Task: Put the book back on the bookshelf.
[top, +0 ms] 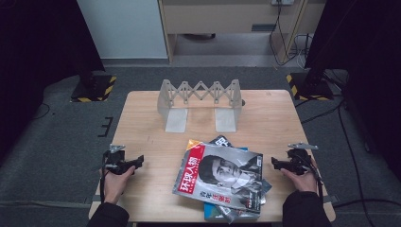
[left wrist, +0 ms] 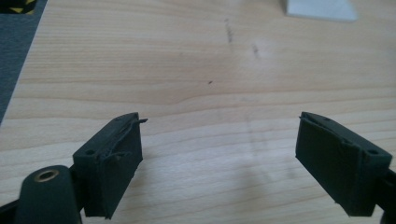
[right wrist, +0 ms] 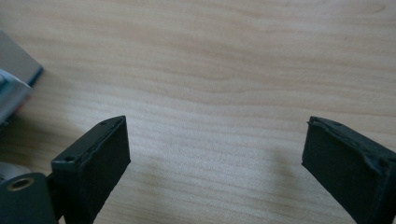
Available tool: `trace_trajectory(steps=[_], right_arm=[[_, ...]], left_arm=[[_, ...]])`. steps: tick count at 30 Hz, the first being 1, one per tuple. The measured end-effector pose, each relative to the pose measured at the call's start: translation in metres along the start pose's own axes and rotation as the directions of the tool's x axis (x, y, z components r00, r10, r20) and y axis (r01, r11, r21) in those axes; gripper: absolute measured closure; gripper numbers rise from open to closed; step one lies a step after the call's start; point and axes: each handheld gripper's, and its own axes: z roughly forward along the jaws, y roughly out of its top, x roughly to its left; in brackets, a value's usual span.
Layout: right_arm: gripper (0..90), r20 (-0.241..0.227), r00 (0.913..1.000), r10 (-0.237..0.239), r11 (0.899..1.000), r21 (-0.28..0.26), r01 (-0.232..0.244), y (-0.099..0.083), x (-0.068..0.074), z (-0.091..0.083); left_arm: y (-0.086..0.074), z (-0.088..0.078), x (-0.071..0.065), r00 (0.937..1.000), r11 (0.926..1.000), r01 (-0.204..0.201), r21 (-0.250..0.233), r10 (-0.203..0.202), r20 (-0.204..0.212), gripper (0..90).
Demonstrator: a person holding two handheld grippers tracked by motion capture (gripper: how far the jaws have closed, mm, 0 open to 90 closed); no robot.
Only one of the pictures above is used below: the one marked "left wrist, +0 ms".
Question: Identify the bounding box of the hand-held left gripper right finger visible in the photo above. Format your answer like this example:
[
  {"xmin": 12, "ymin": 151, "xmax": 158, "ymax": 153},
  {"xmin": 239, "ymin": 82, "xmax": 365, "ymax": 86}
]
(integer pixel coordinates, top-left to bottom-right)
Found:
[{"xmin": 294, "ymin": 111, "xmax": 394, "ymax": 217}]

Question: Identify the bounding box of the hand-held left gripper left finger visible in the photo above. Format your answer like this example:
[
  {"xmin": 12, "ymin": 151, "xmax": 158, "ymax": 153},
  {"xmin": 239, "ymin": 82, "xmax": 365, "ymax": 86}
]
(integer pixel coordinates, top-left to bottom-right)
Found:
[{"xmin": 72, "ymin": 111, "xmax": 149, "ymax": 220}]

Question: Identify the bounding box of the white metal expanding book rack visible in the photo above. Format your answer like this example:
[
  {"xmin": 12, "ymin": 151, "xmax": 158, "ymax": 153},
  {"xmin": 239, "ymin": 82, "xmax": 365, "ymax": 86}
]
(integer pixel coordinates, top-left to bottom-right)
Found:
[{"xmin": 281, "ymin": 0, "xmax": 360, "ymax": 23}]

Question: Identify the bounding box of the hazard-striped black stand base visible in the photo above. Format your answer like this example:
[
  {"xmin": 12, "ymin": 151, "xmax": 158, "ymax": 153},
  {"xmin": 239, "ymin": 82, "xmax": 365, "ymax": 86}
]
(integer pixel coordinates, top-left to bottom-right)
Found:
[{"xmin": 0, "ymin": 0, "xmax": 37, "ymax": 15}]

